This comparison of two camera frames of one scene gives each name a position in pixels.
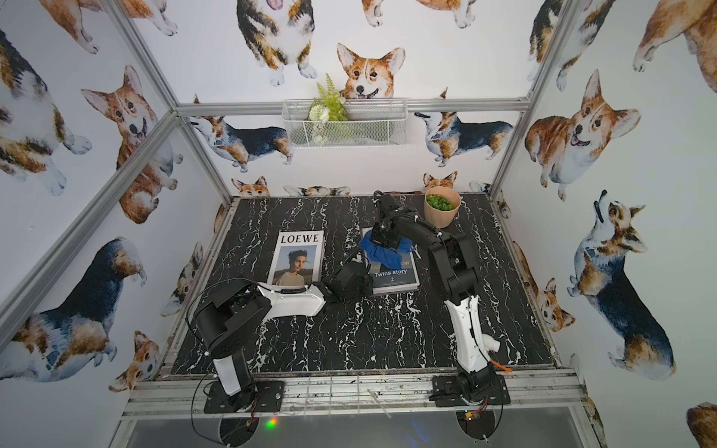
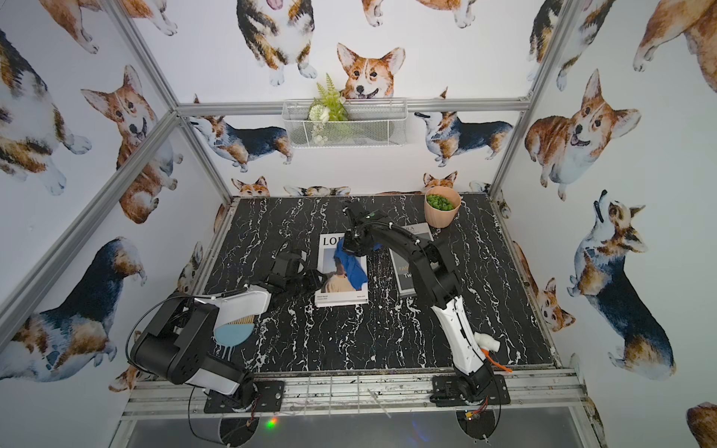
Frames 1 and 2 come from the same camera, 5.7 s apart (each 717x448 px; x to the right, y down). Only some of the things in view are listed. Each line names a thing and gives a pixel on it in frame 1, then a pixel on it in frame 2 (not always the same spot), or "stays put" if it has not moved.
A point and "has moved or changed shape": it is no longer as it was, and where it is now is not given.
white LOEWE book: (297, 259) has moved or changed shape
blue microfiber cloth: (386, 255) has moved or changed shape
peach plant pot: (442, 206) stays put
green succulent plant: (439, 203) stays put
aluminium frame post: (571, 8) stays put
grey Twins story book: (391, 280) has moved or changed shape
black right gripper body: (380, 235) to (353, 244)
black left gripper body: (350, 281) to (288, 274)
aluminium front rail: (169, 396) stays put
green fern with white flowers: (327, 107) stays put
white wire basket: (380, 123) stays put
